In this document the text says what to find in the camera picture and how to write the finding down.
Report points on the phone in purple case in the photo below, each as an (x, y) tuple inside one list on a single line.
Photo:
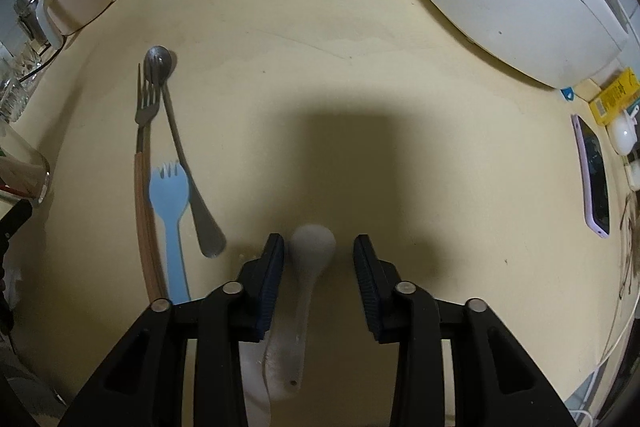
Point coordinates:
[(595, 177)]

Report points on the clear glass tumbler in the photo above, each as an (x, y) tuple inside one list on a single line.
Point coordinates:
[(12, 82)]

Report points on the yellow box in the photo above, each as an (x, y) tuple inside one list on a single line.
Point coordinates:
[(617, 99)]

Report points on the short white plastic spoon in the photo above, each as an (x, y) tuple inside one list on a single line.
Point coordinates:
[(312, 247)]

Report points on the light blue plastic fork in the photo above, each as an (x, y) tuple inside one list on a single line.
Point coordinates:
[(169, 207)]

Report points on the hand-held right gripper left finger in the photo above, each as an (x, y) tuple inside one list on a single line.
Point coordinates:
[(270, 292)]

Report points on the red plastic spoon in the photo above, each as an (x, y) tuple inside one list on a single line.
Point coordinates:
[(10, 190)]

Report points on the metal spoon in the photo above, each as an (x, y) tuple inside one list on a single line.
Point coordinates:
[(159, 62)]

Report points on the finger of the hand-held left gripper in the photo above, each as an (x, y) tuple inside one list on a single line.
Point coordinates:
[(15, 222)]

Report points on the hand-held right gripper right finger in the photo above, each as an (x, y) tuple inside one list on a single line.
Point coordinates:
[(367, 292)]

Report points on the clear glass bowl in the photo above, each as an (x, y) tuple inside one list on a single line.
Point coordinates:
[(30, 167)]

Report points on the small blue tag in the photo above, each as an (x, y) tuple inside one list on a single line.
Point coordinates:
[(567, 94)]

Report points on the small white round object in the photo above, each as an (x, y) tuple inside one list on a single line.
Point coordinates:
[(625, 134)]

